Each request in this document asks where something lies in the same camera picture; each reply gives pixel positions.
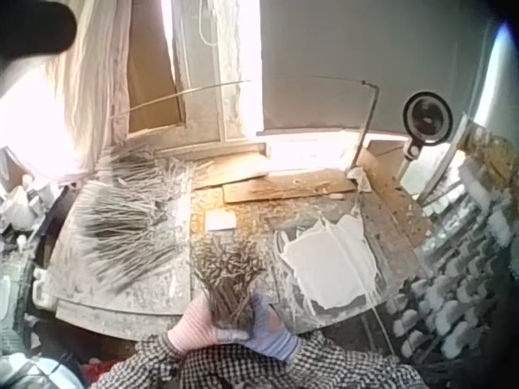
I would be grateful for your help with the person's left hand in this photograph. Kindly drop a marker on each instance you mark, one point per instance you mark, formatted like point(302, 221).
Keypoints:
point(188, 330)

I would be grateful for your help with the person's right hand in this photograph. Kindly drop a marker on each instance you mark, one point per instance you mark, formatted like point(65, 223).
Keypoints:
point(271, 332)

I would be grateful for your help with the person's right fingers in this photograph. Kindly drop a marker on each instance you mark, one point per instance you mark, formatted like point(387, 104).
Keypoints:
point(260, 308)

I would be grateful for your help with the bundle of brown sticks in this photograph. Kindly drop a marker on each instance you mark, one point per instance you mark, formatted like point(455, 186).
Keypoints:
point(227, 279)

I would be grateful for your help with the white paste patch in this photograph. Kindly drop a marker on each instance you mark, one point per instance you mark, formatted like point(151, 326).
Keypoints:
point(328, 263)

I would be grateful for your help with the white square tile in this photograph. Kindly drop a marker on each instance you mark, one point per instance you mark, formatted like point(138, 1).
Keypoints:
point(221, 220)

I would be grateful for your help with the brown cardboard sheet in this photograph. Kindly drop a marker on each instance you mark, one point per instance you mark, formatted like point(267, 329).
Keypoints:
point(284, 185)

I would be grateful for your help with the pile of thin grey sticks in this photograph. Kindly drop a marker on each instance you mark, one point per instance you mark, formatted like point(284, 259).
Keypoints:
point(121, 235)
point(146, 168)

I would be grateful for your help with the rack of white-tipped sticks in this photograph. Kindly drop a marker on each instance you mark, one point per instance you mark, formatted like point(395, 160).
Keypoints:
point(458, 259)

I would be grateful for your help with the thin metal rod stand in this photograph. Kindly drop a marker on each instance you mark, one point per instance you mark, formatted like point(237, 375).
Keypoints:
point(367, 125)

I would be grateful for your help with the white plastic canister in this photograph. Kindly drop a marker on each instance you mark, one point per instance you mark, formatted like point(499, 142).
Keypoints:
point(44, 288)

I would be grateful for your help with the long thin bent rod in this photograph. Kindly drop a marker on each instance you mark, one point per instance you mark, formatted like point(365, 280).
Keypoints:
point(174, 96)

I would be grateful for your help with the black round magnifier lamp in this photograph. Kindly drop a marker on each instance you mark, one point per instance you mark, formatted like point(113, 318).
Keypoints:
point(427, 117)

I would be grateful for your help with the brown wooden window shutter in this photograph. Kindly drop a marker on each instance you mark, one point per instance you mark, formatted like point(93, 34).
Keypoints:
point(152, 73)

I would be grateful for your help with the white curtain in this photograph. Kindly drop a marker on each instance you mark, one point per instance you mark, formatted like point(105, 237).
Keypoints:
point(95, 81)

